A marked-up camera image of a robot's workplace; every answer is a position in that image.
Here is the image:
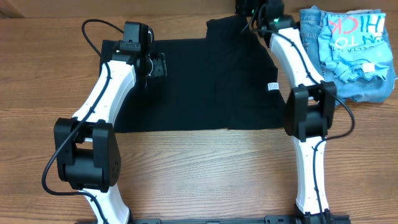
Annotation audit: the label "black t-shirt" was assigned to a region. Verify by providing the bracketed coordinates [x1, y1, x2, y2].
[115, 16, 285, 133]

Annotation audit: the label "blue denim jeans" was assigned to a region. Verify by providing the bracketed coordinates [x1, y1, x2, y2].
[300, 6, 397, 103]

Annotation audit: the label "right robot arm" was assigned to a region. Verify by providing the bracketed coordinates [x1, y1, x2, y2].
[235, 1, 338, 223]

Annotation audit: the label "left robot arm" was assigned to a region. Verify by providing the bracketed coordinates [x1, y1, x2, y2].
[42, 22, 167, 223]

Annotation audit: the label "light blue printed t-shirt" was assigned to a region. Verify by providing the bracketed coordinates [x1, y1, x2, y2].
[318, 12, 393, 83]

